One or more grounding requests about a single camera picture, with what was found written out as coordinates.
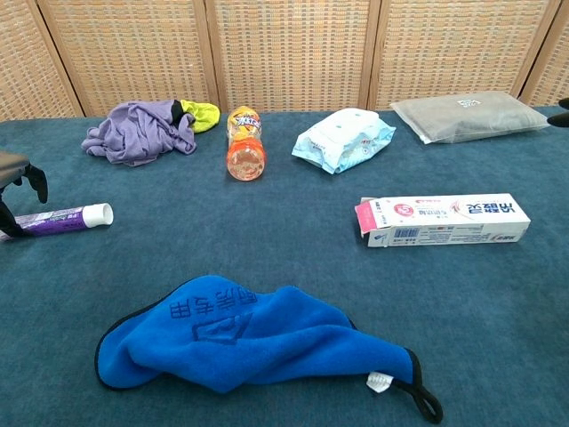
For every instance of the white toothpaste carton box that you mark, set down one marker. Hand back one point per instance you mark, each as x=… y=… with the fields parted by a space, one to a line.
x=444 y=220

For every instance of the orange drink plastic bottle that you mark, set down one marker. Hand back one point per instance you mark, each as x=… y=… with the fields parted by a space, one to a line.
x=244 y=151

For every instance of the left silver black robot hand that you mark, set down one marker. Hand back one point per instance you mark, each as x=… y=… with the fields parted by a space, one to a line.
x=11 y=166

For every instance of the light blue wet wipes pack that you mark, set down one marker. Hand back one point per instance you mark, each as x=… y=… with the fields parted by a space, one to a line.
x=342 y=142

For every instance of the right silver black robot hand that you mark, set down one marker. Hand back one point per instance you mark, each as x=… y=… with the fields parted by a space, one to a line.
x=561 y=120

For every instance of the yellow-green and black sock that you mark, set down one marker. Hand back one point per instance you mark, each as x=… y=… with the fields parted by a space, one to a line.
x=202 y=115

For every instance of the woven wooden folding screen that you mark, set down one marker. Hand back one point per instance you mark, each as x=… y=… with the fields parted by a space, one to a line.
x=289 y=44

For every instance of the purple toothpaste tube white cap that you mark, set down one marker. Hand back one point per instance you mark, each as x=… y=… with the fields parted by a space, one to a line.
x=66 y=220

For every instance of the grey cloth in clear bag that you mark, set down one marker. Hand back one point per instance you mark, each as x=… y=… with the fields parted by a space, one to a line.
x=471 y=116

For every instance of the crumpled purple cloth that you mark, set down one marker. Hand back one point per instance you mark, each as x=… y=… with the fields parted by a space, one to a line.
x=138 y=133

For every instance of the blue microfibre towel black trim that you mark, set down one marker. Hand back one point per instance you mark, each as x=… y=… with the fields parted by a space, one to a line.
x=249 y=342

